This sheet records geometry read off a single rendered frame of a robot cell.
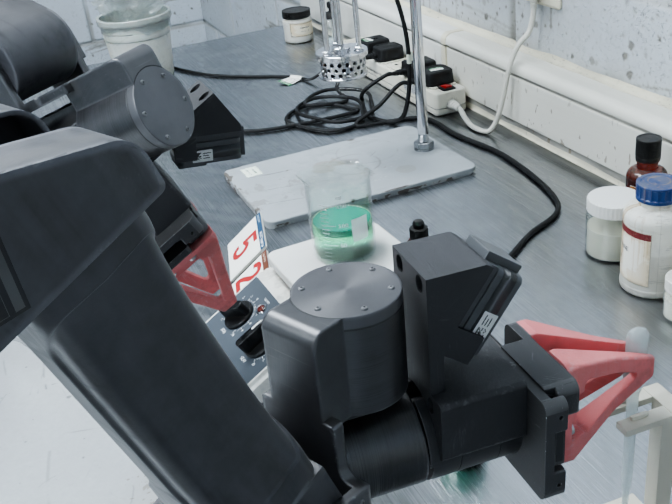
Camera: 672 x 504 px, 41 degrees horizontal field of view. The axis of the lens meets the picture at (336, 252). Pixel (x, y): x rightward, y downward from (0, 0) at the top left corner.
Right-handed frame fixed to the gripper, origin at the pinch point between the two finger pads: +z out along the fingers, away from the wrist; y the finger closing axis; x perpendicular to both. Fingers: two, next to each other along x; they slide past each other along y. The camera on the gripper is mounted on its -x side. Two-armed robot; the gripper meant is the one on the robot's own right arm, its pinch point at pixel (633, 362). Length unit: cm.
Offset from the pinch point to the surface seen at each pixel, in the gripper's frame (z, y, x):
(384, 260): -3.4, 32.0, 7.2
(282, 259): -11.8, 37.1, 7.3
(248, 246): -12, 54, 13
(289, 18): 21, 143, 9
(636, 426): -0.5, -1.4, 3.6
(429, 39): 32, 99, 6
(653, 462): 2.2, 0.0, 8.5
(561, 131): 34, 62, 11
